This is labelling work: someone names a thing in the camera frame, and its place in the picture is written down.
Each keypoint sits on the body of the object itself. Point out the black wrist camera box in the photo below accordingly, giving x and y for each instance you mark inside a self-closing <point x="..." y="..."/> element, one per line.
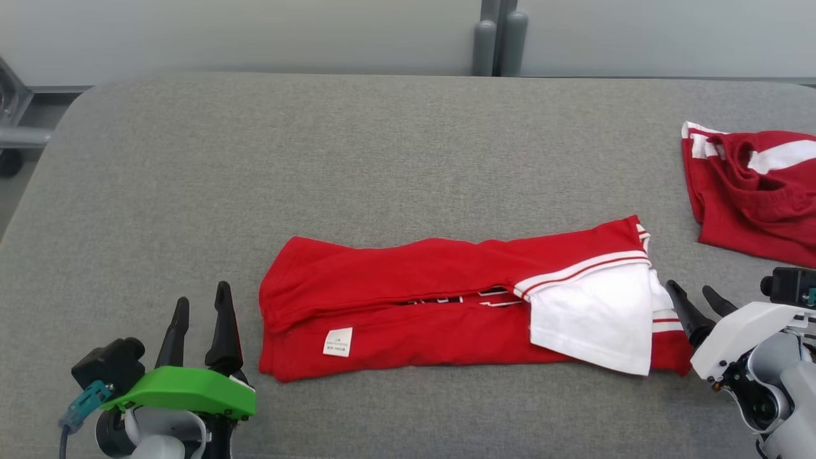
<point x="790" y="287"/>
<point x="111" y="366"/>

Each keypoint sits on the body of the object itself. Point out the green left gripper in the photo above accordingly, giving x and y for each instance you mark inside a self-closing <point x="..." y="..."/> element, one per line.
<point x="185" y="390"/>

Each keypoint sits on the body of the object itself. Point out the grey metal frame stand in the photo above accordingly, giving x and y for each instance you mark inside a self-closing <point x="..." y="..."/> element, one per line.
<point x="25" y="136"/>

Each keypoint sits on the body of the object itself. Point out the black caster wheel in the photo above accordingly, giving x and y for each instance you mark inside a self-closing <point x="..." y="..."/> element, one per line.
<point x="9" y="164"/>

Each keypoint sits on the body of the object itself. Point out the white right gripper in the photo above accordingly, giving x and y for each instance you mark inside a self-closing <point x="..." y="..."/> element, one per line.
<point x="733" y="335"/>

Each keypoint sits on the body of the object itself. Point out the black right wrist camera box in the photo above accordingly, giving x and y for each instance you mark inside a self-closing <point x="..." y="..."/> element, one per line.
<point x="790" y="287"/>

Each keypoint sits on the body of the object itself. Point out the red Bulls basketball jersey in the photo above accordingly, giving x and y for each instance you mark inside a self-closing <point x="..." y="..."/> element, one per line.
<point x="414" y="274"/>

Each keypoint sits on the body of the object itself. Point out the red shorts with white stripes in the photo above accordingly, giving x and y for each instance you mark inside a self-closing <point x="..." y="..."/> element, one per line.
<point x="752" y="210"/>

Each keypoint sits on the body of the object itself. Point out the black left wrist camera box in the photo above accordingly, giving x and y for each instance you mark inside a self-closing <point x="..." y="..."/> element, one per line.
<point x="111" y="366"/>

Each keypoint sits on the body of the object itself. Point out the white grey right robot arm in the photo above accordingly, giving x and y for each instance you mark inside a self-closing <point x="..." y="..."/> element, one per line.
<point x="797" y="395"/>

